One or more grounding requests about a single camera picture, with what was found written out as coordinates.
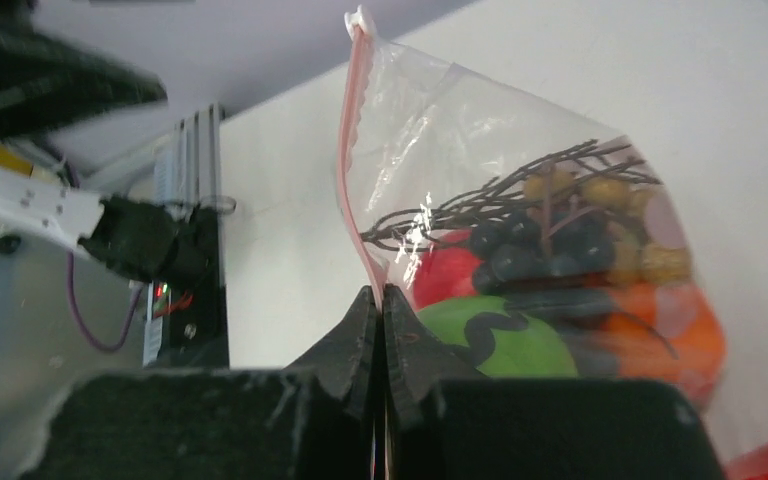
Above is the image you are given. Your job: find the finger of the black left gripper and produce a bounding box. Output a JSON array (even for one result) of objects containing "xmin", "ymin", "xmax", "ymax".
[{"xmin": 0, "ymin": 21, "xmax": 167, "ymax": 140}]

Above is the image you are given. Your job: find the orange fruit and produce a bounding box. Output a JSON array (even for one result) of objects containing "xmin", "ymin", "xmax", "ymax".
[{"xmin": 600, "ymin": 282, "xmax": 727, "ymax": 409}]

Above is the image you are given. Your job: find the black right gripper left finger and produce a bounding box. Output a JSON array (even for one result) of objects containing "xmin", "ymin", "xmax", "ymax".
[{"xmin": 284, "ymin": 286, "xmax": 379, "ymax": 424}]

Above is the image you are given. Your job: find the green mangosteen fruit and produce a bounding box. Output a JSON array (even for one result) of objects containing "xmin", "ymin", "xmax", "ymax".
[{"xmin": 418, "ymin": 296, "xmax": 579, "ymax": 378}]

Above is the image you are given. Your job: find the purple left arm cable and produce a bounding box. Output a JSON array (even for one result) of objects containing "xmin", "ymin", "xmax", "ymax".
[{"xmin": 65, "ymin": 251, "xmax": 147, "ymax": 354}]

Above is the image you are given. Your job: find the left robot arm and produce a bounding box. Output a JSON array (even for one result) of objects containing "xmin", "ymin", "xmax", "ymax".
[{"xmin": 0, "ymin": 17, "xmax": 219, "ymax": 291}]

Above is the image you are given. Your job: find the dark grape bunch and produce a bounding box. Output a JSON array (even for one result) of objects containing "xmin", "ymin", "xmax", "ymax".
[{"xmin": 466, "ymin": 211, "xmax": 618, "ymax": 294}]

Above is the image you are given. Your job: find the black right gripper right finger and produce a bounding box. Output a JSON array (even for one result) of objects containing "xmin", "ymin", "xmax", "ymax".
[{"xmin": 382, "ymin": 284, "xmax": 483, "ymax": 431}]

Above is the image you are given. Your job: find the red apple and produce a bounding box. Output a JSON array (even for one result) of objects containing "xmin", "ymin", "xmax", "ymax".
[{"xmin": 412, "ymin": 229, "xmax": 482, "ymax": 310}]

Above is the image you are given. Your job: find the clear zip top bag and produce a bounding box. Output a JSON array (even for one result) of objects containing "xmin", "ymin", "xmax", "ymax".
[{"xmin": 336, "ymin": 7, "xmax": 727, "ymax": 407}]

